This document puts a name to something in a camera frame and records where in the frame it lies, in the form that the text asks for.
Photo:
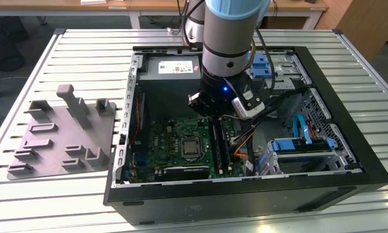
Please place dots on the grey power supply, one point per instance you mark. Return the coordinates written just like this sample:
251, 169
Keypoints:
162, 97

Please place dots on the hard disk in blue carrier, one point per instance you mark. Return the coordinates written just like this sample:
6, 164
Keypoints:
286, 145

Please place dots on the black chair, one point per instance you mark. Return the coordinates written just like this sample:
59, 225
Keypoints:
6, 43

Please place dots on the grey metal drive cage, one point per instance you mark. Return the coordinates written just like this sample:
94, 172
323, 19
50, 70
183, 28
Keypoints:
287, 82

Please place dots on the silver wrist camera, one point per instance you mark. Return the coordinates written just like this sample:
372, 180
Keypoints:
251, 106

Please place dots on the green motherboard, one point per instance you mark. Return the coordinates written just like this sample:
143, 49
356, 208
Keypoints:
162, 145

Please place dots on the grey parts rack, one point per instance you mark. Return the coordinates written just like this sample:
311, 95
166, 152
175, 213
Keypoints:
68, 136

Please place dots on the blue RAM stick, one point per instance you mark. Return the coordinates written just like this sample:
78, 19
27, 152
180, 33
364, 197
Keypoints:
218, 148

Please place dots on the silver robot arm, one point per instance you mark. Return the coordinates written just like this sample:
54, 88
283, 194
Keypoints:
226, 38

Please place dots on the wooden cabinet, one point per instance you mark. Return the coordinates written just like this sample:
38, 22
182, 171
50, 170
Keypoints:
372, 24

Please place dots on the CPU socket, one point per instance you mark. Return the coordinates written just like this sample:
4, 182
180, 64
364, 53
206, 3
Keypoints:
190, 159

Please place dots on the black graphics card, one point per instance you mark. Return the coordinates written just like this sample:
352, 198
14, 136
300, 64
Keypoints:
186, 172

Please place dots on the silver CPU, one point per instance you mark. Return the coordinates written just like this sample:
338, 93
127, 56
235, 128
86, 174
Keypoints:
191, 148

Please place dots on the black PC case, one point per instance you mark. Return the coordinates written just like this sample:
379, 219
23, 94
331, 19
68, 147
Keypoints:
246, 199

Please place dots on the grey metal disk bay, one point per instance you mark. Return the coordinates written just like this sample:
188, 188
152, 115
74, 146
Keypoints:
307, 155

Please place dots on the white box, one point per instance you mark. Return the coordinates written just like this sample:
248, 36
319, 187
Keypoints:
94, 2

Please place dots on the wooden desk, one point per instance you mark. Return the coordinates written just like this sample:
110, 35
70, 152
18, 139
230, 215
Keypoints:
51, 6

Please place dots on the blue drive latch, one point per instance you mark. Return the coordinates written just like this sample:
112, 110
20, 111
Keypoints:
262, 68

